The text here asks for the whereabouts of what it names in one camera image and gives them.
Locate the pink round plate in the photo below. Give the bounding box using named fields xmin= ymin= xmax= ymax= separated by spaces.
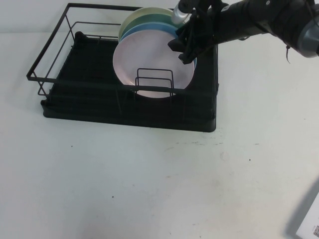
xmin=112 ymin=34 xmax=195 ymax=99

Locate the pale yellow round plate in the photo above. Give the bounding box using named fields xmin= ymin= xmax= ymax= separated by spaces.
xmin=118 ymin=7 xmax=176 ymax=40

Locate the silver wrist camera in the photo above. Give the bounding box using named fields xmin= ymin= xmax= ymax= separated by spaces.
xmin=170 ymin=3 xmax=191 ymax=25

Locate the green round plate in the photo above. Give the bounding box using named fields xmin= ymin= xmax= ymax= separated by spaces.
xmin=119 ymin=13 xmax=186 ymax=38

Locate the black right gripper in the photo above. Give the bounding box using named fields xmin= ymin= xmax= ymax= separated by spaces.
xmin=167 ymin=0 xmax=229 ymax=65

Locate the black plastic drip tray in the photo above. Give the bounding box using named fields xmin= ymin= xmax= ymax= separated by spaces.
xmin=41 ymin=31 xmax=220 ymax=133

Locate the blue round plate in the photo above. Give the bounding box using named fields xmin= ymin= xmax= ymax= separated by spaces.
xmin=119 ymin=22 xmax=198 ymax=68

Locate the black wire dish rack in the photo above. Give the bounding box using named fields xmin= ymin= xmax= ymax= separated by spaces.
xmin=25 ymin=2 xmax=220 ymax=100

